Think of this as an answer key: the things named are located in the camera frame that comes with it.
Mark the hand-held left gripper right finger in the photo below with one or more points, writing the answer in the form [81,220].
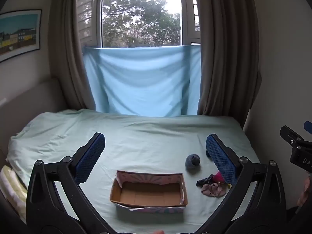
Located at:
[220,158]

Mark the cream folded bedding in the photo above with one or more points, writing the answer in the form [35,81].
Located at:
[12,190]

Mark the framed wall picture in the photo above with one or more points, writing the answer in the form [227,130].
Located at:
[19,33]

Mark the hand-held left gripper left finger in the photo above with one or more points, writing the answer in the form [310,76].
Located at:
[90,158]

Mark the black patterned cloth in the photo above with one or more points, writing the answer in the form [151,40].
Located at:
[204,181]

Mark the person's right hand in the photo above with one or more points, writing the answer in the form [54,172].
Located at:
[306,192]

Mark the pale pink cloth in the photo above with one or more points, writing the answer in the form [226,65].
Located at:
[213,190]

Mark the grey-blue sock ball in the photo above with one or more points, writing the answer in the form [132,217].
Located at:
[193,161]

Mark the magenta pink soft item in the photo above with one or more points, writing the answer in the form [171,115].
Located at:
[218,176]

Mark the window with white frame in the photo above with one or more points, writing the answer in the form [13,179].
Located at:
[187,9]

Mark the brown curtain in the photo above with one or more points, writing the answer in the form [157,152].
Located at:
[229,53]
[70,53]

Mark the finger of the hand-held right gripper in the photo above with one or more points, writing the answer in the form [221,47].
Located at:
[308,126]
[290,136]

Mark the bed with pale green sheet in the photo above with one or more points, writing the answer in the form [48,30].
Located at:
[146,136]

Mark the cardboard box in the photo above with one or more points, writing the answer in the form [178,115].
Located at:
[148,195]

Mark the tree outside window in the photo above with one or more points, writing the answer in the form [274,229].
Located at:
[139,22]

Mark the light blue hanging sheet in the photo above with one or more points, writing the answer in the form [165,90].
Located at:
[141,80]

